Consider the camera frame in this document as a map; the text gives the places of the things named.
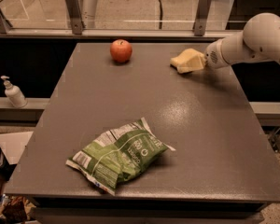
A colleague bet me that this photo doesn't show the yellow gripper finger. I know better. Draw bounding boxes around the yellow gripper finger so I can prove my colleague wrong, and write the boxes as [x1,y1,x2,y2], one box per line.
[178,49,204,59]
[177,57,205,74]

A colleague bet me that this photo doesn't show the yellow sponge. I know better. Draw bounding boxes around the yellow sponge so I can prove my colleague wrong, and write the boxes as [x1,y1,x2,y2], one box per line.
[170,54,192,74]

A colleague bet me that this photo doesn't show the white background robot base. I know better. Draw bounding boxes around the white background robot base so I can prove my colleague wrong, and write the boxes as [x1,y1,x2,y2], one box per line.
[55,0,99,29]

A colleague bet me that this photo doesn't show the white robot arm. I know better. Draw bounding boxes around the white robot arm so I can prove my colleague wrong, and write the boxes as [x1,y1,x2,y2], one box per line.
[170,13,280,74]

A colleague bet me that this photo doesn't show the red apple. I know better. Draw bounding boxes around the red apple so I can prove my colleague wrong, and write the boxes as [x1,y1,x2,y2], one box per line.
[110,39,133,63]

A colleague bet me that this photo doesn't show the dark cabinet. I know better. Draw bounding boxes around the dark cabinet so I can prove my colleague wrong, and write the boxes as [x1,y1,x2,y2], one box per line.
[226,0,280,30]

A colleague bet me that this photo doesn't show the green chip bag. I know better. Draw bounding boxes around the green chip bag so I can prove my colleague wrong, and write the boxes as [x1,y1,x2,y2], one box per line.
[65,118,175,195]

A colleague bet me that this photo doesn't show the white pump bottle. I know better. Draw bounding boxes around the white pump bottle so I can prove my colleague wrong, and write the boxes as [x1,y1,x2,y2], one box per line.
[1,76,27,108]

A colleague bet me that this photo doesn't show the right metal railing post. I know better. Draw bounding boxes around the right metal railing post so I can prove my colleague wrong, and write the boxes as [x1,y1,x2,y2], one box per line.
[193,0,212,36]

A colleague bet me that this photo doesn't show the metal railing post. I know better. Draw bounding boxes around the metal railing post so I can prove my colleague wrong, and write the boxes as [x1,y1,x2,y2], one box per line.
[193,0,212,36]
[65,0,84,35]

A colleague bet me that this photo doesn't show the left metal railing post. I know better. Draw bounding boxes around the left metal railing post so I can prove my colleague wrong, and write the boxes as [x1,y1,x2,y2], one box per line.
[65,0,84,35]

